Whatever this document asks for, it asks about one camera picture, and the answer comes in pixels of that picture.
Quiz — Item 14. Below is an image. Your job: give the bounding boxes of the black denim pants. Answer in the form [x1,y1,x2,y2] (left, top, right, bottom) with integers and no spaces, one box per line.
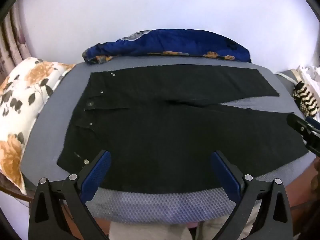
[57,65,307,194]

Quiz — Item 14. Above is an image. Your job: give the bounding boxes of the pink striped curtain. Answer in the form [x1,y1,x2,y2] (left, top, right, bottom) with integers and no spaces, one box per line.
[0,2,31,81]

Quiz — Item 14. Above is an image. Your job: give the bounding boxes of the black white zigzag cloth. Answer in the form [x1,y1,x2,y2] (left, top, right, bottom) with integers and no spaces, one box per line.
[293,81,319,118]

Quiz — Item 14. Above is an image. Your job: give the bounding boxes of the blue floral blanket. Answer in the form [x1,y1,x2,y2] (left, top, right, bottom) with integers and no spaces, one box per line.
[82,29,251,64]

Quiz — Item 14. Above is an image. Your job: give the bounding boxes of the white patterned cloth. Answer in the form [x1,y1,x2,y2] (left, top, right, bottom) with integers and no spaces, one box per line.
[295,65,319,122]

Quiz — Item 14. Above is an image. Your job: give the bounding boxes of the white floral pillow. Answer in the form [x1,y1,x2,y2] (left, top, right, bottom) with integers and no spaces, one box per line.
[1,57,74,194]

